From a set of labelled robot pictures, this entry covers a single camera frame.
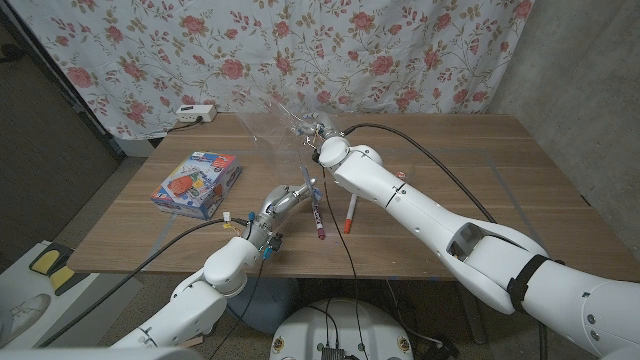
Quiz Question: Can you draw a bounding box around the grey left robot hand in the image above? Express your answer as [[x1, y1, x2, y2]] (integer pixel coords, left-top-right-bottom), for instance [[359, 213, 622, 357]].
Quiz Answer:
[[247, 177, 321, 250]]

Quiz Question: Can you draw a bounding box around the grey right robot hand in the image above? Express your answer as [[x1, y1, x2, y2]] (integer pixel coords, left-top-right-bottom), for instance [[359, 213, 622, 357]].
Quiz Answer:
[[294, 112, 345, 147]]

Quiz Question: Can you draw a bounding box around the white marker dark red cap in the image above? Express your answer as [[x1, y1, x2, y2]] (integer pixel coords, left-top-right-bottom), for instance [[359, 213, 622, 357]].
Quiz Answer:
[[310, 199, 326, 240]]

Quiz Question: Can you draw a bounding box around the clear plastic bag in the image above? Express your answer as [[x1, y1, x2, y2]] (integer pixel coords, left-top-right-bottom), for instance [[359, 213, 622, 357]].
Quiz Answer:
[[227, 87, 326, 171]]

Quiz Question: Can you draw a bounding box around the colourful printed package box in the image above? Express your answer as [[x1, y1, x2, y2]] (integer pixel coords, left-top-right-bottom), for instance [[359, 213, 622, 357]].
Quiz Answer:
[[149, 151, 243, 221]]

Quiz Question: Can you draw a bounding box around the white marker orange cap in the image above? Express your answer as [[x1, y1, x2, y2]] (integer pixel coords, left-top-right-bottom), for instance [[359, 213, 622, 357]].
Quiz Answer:
[[343, 195, 358, 235]]

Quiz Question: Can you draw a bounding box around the floral print curtain backdrop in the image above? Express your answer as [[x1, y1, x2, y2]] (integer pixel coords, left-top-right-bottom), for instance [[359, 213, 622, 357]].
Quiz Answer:
[[7, 0, 536, 141]]

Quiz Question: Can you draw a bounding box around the white power strip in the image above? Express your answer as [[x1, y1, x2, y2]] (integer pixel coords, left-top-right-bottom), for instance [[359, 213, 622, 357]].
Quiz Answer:
[[174, 103, 219, 124]]

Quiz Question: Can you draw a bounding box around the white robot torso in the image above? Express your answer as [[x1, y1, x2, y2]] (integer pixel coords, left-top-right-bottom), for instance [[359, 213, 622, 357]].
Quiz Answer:
[[269, 298, 415, 360]]

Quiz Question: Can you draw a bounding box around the clear tape strip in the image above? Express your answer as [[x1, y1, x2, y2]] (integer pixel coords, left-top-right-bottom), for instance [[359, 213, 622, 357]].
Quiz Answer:
[[141, 214, 177, 272]]

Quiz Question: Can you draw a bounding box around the black plug on floor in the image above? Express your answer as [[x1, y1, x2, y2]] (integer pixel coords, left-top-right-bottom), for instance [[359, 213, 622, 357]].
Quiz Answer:
[[422, 338, 461, 360]]

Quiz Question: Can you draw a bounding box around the grey table leg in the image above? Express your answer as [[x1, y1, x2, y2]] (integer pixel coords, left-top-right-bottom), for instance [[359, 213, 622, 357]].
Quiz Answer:
[[452, 294, 489, 346]]

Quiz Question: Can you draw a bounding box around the yellow and black floor object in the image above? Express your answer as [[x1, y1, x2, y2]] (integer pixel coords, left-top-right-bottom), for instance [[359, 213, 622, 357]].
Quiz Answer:
[[28, 242, 91, 297]]

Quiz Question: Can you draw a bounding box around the white floor platform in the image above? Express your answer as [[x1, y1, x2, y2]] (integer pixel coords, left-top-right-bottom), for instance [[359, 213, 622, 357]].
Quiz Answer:
[[0, 239, 144, 351]]

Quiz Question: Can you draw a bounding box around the white sneaker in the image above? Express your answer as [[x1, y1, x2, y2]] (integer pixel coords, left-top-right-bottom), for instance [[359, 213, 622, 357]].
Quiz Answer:
[[0, 293, 53, 346]]

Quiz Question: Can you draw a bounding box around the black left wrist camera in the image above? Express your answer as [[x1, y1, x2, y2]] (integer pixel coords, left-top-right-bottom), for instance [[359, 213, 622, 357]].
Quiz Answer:
[[263, 232, 284, 260]]

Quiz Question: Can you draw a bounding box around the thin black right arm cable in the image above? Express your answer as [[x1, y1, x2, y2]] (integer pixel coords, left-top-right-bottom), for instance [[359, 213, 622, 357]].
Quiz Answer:
[[322, 167, 371, 360]]

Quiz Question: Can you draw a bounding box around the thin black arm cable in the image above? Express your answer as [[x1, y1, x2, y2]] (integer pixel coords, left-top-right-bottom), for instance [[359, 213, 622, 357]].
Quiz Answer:
[[207, 257, 266, 360], [322, 167, 371, 360]]

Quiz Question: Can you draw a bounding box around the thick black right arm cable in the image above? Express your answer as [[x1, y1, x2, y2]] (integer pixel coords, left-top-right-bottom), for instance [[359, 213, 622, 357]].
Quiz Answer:
[[342, 122, 549, 360]]

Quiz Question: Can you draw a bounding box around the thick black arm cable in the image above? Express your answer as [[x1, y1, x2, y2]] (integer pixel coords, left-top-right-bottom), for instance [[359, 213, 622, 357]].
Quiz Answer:
[[37, 218, 250, 349], [342, 122, 549, 360]]

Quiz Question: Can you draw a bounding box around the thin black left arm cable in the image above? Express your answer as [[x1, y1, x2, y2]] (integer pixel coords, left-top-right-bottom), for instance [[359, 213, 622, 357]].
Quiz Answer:
[[207, 257, 266, 360]]

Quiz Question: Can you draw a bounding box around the black power strip cord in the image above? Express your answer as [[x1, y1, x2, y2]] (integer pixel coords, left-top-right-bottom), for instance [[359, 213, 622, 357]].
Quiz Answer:
[[166, 116, 205, 134]]

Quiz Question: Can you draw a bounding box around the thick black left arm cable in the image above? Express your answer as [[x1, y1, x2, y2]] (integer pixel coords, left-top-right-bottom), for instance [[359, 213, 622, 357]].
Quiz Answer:
[[37, 218, 250, 349]]

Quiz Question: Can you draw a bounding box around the dark perforated wall panel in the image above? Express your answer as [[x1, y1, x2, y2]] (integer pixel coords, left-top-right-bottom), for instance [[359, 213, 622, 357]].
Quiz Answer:
[[0, 9, 126, 271]]

